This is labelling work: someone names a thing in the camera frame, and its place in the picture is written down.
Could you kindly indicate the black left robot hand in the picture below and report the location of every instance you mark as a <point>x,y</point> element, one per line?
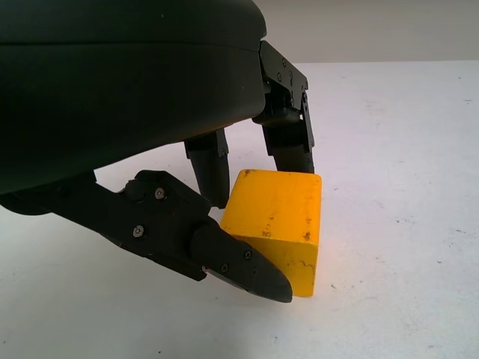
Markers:
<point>112,93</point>

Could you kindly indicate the yellow wooden block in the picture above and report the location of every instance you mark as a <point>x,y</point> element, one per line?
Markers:
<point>277,209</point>

